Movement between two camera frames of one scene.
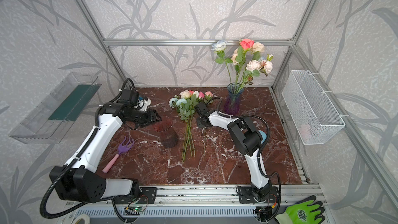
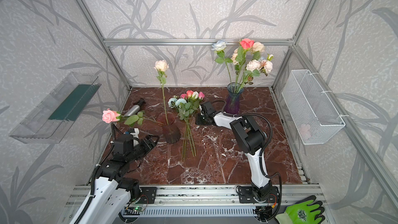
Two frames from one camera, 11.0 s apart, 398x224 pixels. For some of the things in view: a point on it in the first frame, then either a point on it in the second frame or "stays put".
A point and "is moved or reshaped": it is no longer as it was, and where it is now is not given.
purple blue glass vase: [232, 100] stays put
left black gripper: [149, 117] -> [145, 143]
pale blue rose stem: [219, 46] stays put
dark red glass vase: [169, 136] is moved or reshaped
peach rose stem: [233, 58] stays put
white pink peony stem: [255, 68] stays put
